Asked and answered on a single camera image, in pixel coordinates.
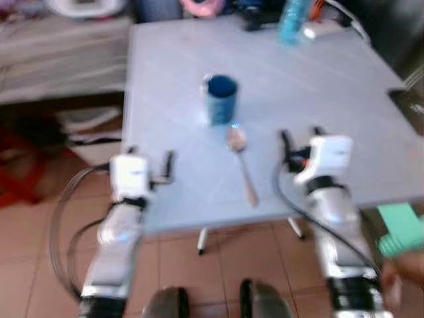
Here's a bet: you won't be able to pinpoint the pink round object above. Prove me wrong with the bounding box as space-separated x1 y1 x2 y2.
180 0 227 19

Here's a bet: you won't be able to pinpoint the grey right robot foot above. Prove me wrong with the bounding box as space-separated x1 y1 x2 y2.
238 278 295 318

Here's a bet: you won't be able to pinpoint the short black left arm cable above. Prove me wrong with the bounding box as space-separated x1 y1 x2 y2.
62 217 103 292

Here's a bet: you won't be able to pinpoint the grey left robot foot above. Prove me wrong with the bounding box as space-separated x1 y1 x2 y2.
140 286 191 318

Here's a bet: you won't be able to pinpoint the white power cable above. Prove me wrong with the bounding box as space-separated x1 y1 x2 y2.
326 0 372 46

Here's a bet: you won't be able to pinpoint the white table leg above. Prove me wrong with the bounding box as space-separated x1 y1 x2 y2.
288 217 305 240
196 227 210 256

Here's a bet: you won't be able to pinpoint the black device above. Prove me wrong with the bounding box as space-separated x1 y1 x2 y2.
240 5 284 32

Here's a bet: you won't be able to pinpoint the blue plastic water bottle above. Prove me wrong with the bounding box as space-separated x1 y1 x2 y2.
278 0 315 47

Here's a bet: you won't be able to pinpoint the long black left arm cable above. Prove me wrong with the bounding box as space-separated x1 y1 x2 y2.
46 162 113 303

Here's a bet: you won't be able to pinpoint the white power strip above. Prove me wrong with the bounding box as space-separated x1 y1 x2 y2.
303 21 345 39

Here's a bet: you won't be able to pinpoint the green plastic stool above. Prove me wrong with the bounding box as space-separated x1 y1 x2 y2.
376 203 424 259

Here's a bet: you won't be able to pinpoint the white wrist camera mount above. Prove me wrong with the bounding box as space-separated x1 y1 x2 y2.
293 136 354 186
109 154 154 201

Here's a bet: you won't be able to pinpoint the white stacked boxes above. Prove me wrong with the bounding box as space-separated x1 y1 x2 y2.
56 106 125 166

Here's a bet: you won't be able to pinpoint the blue mug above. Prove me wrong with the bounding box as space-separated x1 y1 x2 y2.
201 74 239 127

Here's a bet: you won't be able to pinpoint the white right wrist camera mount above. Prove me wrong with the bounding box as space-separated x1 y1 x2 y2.
293 136 354 186

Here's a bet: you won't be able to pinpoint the white round appliance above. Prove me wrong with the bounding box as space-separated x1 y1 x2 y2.
45 0 130 18

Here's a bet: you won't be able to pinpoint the grey robot foot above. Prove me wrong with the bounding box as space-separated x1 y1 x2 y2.
140 286 191 318
238 278 295 318

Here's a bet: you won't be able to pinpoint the person's hand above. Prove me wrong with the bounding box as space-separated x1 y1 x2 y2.
381 254 424 313

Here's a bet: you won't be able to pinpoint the wooden bench shelf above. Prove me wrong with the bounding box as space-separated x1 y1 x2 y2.
0 17 133 105

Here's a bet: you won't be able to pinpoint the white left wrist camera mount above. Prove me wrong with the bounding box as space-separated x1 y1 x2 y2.
109 154 154 201

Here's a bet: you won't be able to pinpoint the red plastic stool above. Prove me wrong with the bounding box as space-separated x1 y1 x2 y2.
0 118 64 207

